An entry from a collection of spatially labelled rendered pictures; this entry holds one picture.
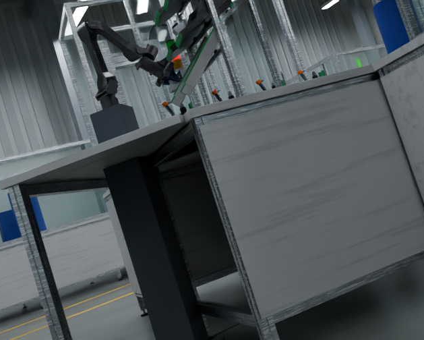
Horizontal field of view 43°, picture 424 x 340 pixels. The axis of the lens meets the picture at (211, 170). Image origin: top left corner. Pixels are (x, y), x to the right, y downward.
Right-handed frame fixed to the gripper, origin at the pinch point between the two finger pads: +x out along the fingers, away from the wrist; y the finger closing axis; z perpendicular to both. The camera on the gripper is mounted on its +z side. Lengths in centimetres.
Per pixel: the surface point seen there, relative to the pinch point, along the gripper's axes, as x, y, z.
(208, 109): 7, -74, -39
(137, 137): -8, -62, -54
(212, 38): 1, -50, -1
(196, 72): 2, -48, -16
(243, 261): 36, -73, -78
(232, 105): 13, -74, -34
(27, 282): -6, 500, -104
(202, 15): -6, -50, 5
